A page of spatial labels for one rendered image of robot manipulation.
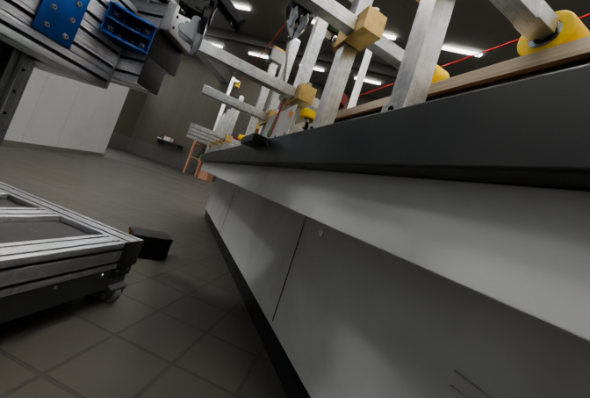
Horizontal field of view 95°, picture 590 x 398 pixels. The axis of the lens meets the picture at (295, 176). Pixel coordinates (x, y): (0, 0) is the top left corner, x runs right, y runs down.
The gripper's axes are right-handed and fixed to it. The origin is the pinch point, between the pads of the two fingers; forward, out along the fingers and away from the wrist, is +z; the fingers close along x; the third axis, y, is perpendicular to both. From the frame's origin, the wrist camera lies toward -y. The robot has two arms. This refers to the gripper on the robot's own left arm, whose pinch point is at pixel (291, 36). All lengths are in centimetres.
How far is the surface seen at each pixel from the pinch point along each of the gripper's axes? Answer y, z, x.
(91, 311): -26, 101, -27
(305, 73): 0.8, 9.0, 7.8
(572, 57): 58, 17, 27
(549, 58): 55, 16, 27
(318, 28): 1.3, -6.1, 6.9
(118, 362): -3, 102, -15
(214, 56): 4.5, 19.0, -18.7
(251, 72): 4.5, 18.3, -8.5
